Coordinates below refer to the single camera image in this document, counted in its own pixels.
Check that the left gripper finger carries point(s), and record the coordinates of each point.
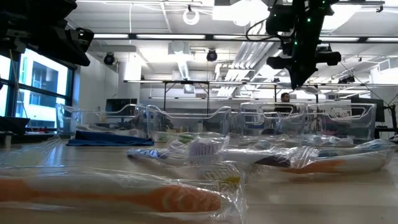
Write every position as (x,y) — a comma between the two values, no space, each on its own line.
(85,35)
(68,51)

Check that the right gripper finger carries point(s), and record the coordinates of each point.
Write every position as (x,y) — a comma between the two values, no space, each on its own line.
(295,76)
(306,74)

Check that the orange toothbrush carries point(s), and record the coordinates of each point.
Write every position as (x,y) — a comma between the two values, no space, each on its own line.
(326,166)
(174,199)

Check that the person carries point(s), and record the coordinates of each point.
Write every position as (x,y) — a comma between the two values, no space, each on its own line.
(285,97)

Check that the black ceiling spotlight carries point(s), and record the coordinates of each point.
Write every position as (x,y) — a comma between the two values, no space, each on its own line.
(109,59)
(212,55)

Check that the large glass window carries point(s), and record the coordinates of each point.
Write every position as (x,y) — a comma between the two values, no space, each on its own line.
(46,81)

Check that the clear scoop-front plastic bin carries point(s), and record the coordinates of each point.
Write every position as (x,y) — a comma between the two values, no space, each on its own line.
(202,119)
(93,118)

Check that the black monitor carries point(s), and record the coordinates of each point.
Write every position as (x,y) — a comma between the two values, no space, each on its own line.
(380,112)
(12,124)
(121,104)

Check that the long ceiling light strip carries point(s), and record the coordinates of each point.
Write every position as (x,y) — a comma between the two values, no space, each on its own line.
(171,36)

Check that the black monitor stand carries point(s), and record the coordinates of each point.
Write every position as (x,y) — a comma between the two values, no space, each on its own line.
(393,118)

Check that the blue cloth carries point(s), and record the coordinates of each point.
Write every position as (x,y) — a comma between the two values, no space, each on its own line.
(109,140)

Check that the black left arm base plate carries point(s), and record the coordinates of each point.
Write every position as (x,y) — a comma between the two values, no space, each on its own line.
(31,137)

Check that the white ventilation duct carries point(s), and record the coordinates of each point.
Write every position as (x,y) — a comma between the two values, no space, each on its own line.
(183,68)

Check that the small white post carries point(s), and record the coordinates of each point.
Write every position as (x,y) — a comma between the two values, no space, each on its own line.
(7,140)

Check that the black metal rack frame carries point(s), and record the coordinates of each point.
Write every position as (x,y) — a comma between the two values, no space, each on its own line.
(186,82)

